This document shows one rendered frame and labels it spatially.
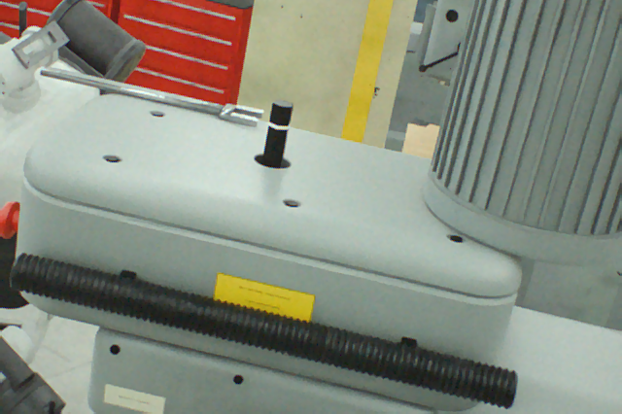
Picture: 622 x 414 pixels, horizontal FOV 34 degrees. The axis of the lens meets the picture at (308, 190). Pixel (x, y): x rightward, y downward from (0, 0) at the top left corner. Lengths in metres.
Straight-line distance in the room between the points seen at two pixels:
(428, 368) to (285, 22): 1.94
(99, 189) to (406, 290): 0.28
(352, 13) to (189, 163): 1.79
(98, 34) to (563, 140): 1.04
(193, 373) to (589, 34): 0.47
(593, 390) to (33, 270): 0.53
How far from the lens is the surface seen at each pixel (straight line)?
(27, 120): 1.60
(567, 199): 0.90
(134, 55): 1.75
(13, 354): 1.58
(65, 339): 4.22
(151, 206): 0.91
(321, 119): 2.80
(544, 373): 1.02
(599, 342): 1.11
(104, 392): 1.02
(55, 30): 1.57
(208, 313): 0.90
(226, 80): 5.71
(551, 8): 0.86
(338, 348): 0.89
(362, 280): 0.89
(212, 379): 0.98
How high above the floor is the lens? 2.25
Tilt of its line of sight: 22 degrees down
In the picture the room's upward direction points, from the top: 11 degrees clockwise
